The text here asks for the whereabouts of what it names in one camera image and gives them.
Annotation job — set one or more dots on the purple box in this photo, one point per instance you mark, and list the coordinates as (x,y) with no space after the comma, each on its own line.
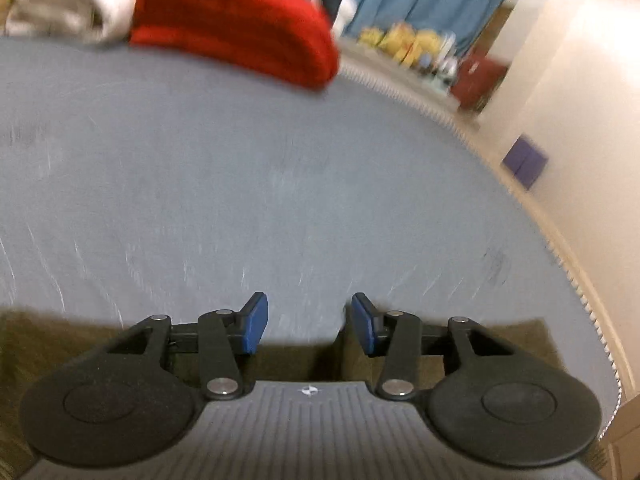
(525,162)

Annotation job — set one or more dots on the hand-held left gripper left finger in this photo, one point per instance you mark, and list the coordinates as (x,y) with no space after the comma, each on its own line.
(255,322)

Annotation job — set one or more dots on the yellow plush toy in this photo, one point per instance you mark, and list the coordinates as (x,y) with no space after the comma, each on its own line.
(410,42)

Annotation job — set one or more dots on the red folded blanket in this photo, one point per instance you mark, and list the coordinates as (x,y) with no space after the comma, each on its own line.
(240,25)

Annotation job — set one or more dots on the white fluffy blanket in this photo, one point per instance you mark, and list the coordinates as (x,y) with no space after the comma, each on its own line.
(65,0)

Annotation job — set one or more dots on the white plush toy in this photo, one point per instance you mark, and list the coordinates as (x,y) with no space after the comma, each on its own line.
(346,10)

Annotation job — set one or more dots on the grey bed mattress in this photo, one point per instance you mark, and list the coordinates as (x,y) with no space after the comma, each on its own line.
(250,185)

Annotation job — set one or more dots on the dark olive pants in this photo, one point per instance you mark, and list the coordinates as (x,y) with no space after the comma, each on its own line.
(30,350)

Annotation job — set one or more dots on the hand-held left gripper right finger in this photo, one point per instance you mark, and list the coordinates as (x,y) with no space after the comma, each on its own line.
(364,325)

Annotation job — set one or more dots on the red box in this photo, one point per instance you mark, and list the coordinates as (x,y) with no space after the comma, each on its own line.
(477,82)

